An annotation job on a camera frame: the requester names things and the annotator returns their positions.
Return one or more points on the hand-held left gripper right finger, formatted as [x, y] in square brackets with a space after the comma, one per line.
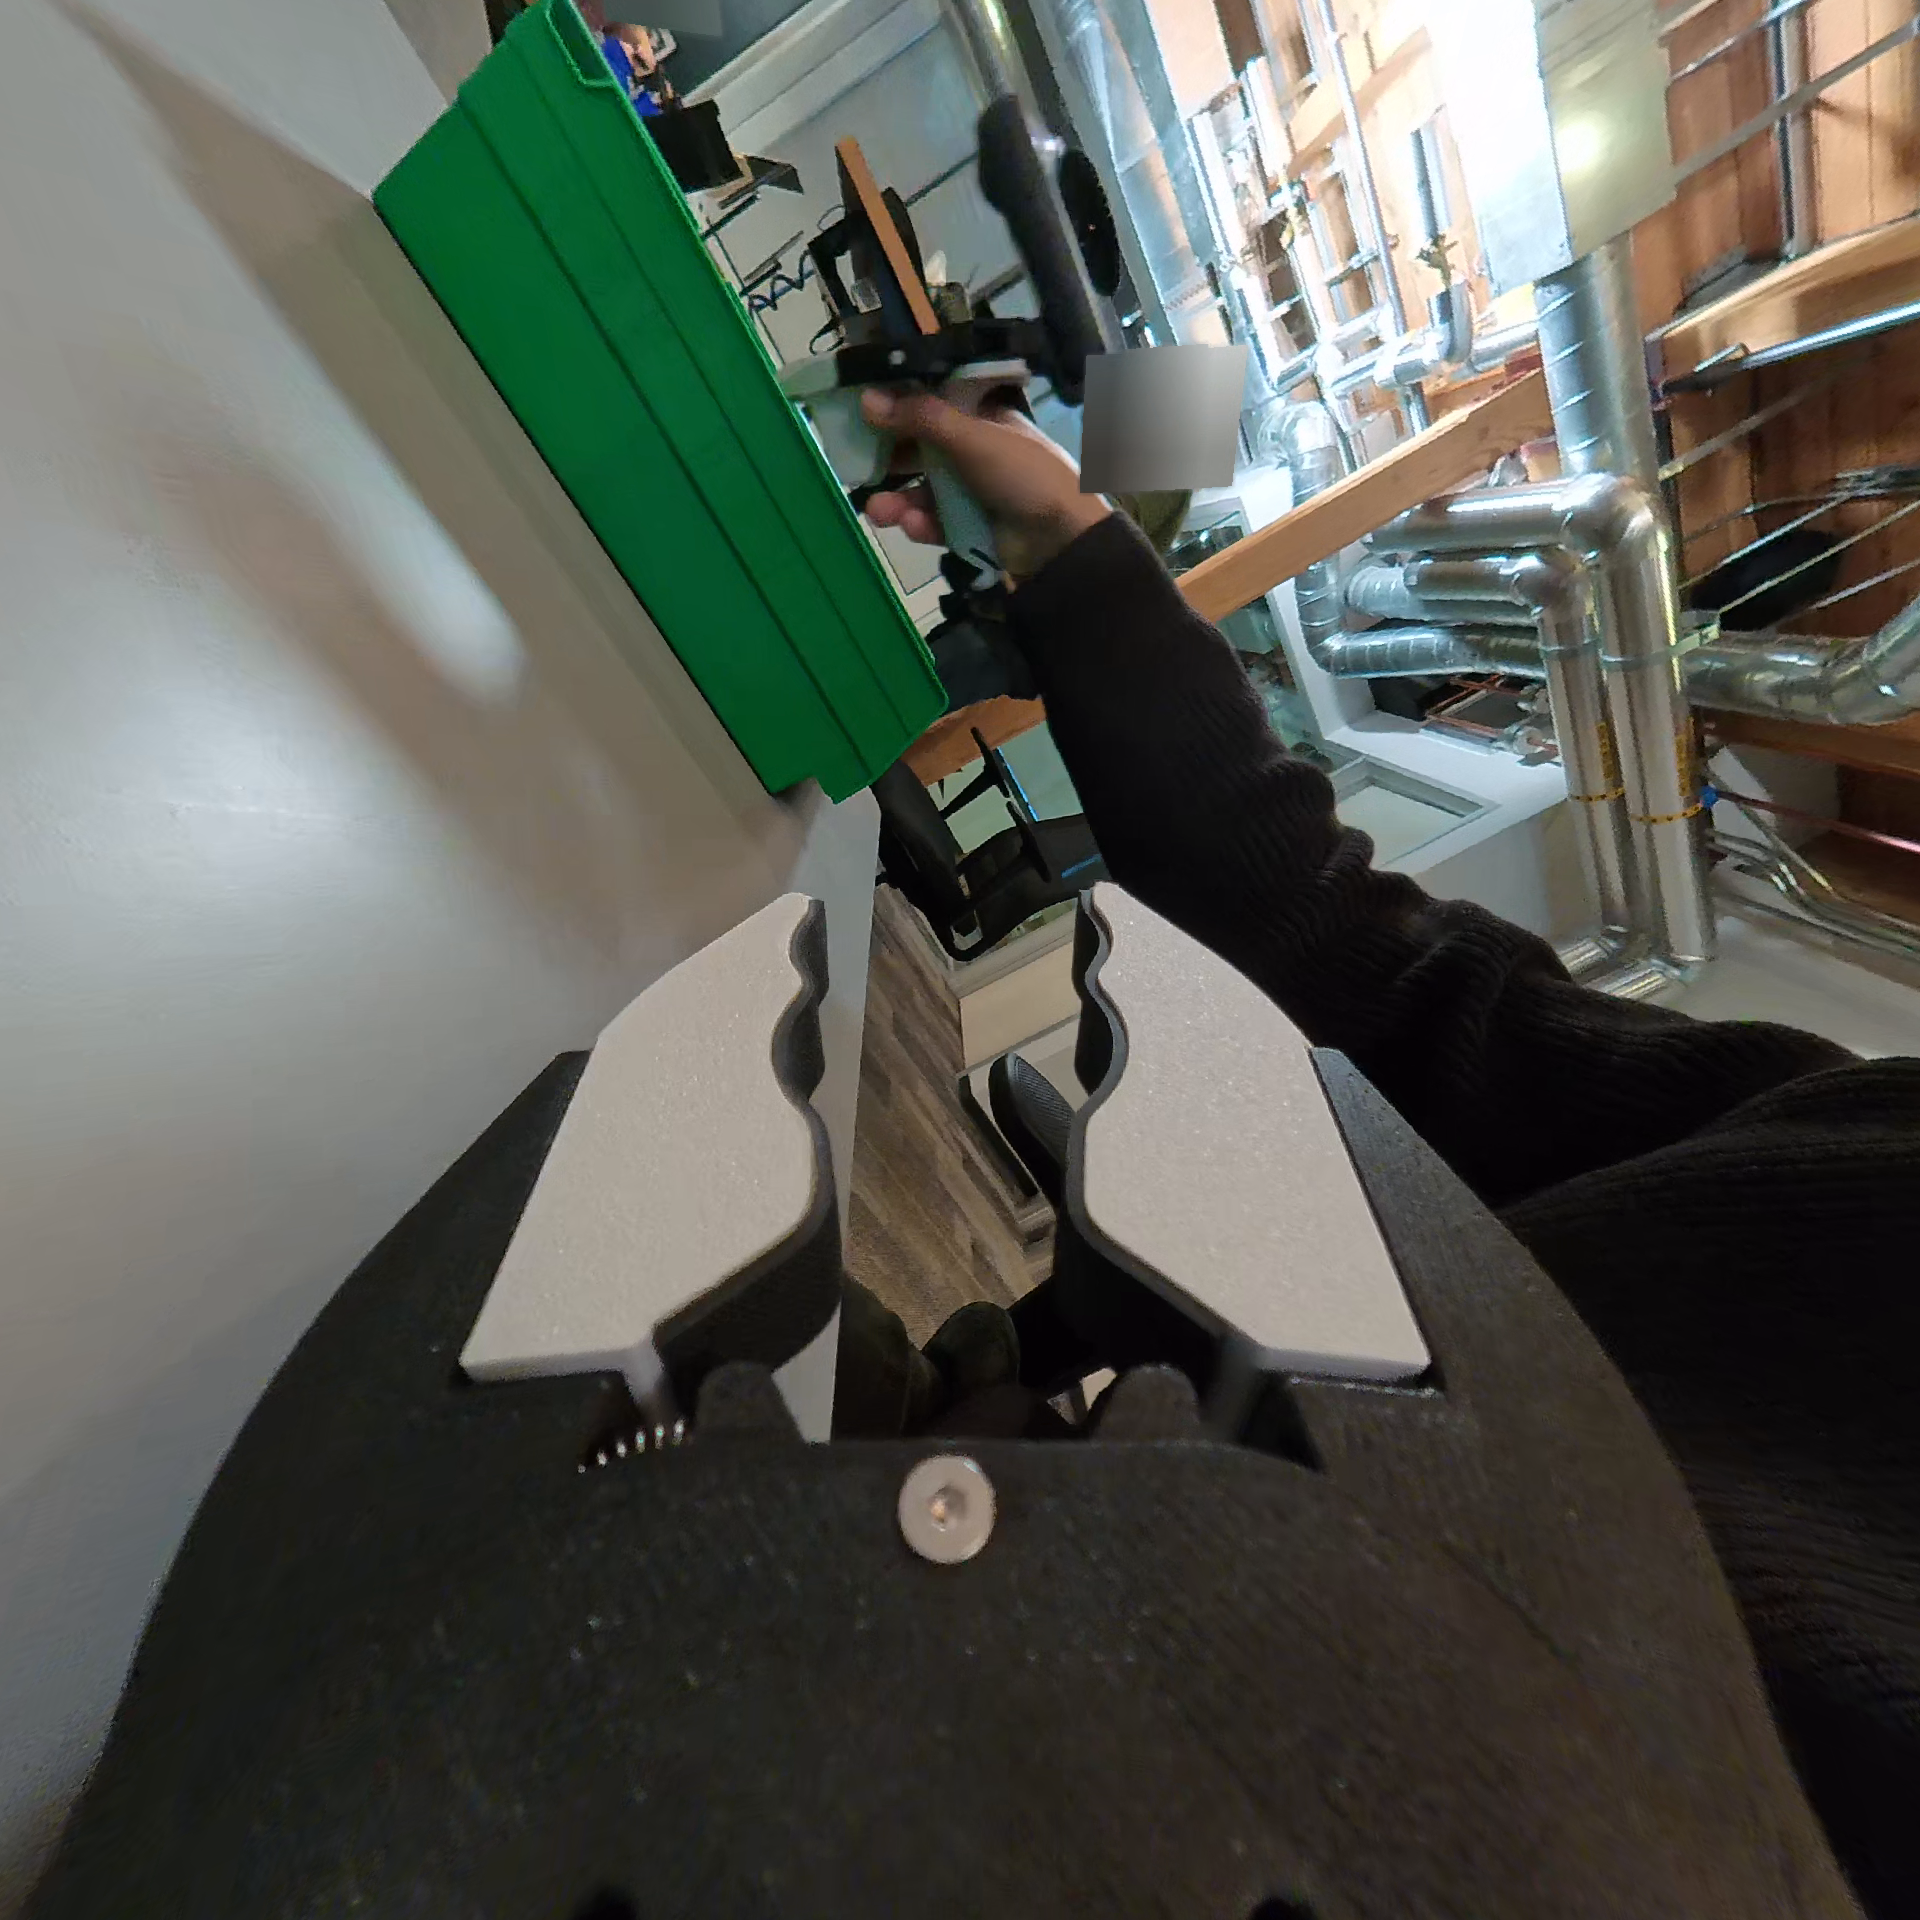
[1259, 1185]

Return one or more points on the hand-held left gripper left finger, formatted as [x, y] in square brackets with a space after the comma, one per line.
[644, 1185]

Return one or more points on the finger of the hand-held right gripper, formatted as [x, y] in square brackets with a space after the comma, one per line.
[849, 434]

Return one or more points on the green plastic bin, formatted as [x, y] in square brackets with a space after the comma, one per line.
[628, 421]

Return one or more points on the person's right forearm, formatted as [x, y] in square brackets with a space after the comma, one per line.
[1200, 751]

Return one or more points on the person's right hand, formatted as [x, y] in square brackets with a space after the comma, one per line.
[1036, 481]

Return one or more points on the wooden top table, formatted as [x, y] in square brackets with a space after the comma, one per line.
[886, 241]

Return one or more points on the black mesh chair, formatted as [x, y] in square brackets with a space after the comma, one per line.
[1027, 1109]

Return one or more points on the wooden beam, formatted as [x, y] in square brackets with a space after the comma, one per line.
[1348, 509]

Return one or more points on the black office chair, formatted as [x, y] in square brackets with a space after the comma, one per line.
[931, 855]

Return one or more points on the silver ventilation ducts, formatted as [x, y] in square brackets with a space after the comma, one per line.
[1590, 523]

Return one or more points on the large silver duct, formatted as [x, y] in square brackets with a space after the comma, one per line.
[1110, 90]

